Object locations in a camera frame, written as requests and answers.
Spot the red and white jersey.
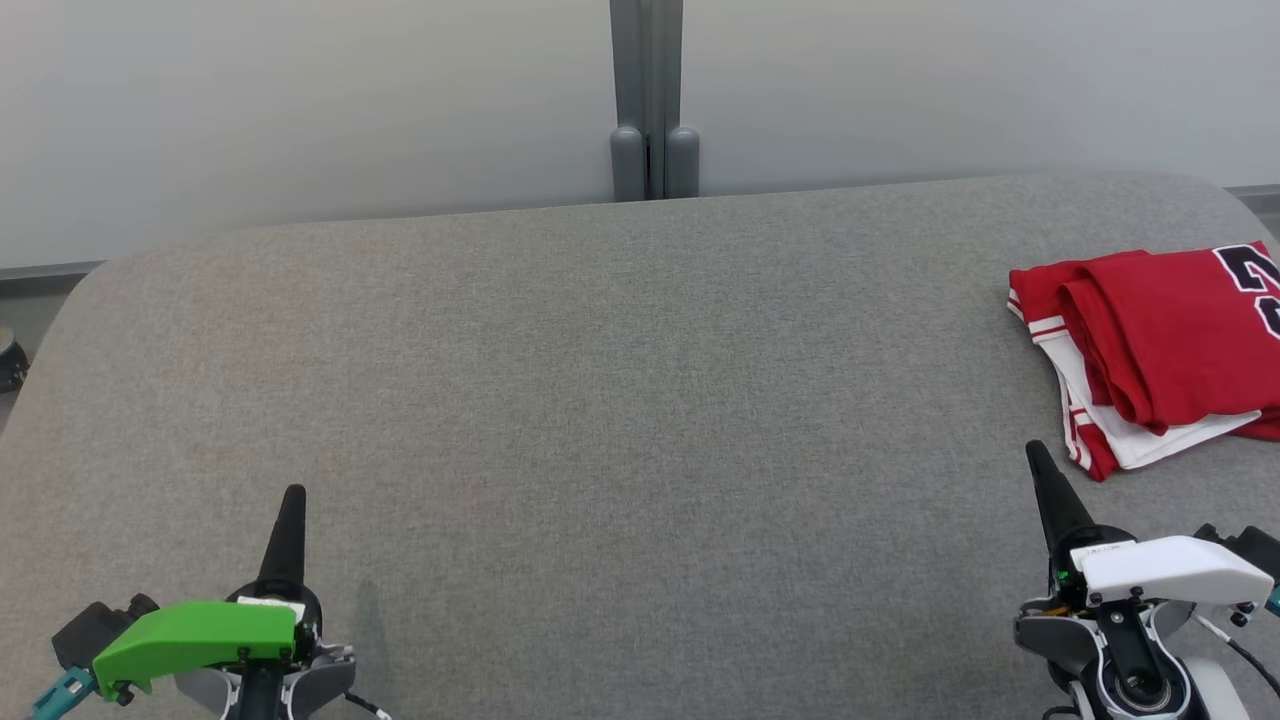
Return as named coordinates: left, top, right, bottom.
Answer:
left=1007, top=240, right=1280, bottom=483

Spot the dark round object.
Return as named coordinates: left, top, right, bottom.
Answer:
left=0, top=325, right=29, bottom=393

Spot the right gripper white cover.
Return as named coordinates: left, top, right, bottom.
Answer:
left=1025, top=439, right=1276, bottom=609

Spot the grey double partition post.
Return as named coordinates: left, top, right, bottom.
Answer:
left=608, top=0, right=701, bottom=203

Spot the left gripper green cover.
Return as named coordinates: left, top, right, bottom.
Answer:
left=90, top=484, right=325, bottom=703

